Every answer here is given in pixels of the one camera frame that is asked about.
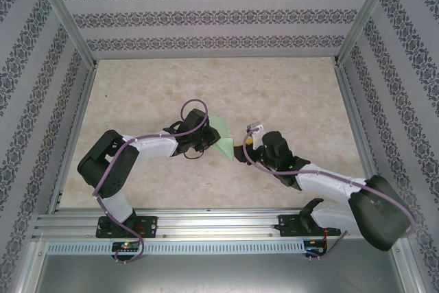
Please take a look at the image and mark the slotted grey cable duct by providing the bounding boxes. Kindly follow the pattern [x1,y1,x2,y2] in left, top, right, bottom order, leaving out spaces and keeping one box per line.
[46,240,307,256]

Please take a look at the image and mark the aluminium frame post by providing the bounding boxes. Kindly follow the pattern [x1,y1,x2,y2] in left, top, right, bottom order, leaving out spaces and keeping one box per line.
[334,0,401,67]
[29,0,99,67]

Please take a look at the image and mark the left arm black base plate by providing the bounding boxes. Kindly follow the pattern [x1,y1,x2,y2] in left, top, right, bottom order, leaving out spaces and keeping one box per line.
[95,215,158,239]

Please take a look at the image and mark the long aluminium mounting rail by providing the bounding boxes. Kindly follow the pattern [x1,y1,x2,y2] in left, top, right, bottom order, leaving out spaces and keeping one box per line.
[32,207,407,239]

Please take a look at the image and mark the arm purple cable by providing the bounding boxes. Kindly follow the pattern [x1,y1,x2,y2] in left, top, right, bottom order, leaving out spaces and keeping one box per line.
[93,99,210,266]
[242,127,416,263]

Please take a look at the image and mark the grey sheet metal tray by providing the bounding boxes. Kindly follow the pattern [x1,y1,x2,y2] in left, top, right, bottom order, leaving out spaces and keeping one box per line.
[32,254,407,293]

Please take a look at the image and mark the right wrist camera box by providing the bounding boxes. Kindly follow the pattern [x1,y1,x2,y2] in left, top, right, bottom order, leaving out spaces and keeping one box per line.
[245,121,265,152]

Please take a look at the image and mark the aluminium table side rail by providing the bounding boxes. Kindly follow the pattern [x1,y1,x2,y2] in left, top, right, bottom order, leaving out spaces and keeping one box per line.
[334,65,385,204]
[46,65,99,214]

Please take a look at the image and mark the light green paper sheet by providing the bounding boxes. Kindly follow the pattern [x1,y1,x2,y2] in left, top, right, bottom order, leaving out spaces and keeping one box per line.
[209,114,236,163]

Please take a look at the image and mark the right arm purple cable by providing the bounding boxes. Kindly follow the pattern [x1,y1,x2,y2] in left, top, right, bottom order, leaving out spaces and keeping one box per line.
[242,127,416,263]

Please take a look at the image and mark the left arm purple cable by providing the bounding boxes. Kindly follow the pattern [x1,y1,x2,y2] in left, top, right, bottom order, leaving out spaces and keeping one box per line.
[93,99,210,266]

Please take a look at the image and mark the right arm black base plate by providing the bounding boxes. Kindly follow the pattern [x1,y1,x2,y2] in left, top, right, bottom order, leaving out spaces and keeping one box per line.
[278,213,342,238]

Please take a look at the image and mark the circuit board with green light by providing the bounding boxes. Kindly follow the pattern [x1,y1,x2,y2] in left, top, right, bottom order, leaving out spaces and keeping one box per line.
[111,242,141,253]

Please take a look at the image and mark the circuit board with blue light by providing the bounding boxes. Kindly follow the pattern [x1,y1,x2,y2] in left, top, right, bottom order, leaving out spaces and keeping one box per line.
[305,239,327,252]

